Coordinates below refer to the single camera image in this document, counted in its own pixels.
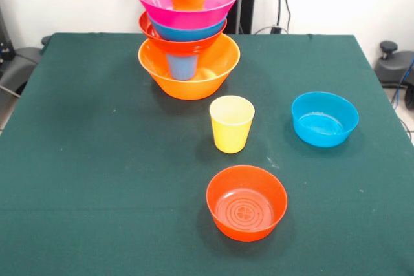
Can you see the large pink bowl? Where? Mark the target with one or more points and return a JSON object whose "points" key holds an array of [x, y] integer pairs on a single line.
{"points": [[181, 19]]}

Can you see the large blue bowl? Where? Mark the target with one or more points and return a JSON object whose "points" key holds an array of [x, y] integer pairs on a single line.
{"points": [[187, 34]]}

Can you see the wide red bowl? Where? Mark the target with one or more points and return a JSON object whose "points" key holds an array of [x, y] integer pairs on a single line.
{"points": [[181, 46]]}

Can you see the blue cup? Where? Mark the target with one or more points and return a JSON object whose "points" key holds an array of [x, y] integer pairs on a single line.
{"points": [[182, 67]]}

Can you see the large orange bowl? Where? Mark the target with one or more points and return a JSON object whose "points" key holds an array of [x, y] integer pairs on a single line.
{"points": [[207, 85]]}

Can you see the small red bowl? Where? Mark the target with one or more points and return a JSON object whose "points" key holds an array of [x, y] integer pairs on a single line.
{"points": [[246, 211]]}

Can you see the yellow cup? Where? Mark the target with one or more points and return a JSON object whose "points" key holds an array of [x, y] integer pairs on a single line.
{"points": [[231, 133]]}

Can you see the small teal blue bowl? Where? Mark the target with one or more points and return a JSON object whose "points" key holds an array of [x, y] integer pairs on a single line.
{"points": [[323, 127]]}

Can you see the dark green table cloth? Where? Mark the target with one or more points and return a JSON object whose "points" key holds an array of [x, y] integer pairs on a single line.
{"points": [[181, 253]]}

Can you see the black pedestal leg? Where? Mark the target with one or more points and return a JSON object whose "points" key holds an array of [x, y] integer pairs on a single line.
{"points": [[393, 69], [19, 62]]}

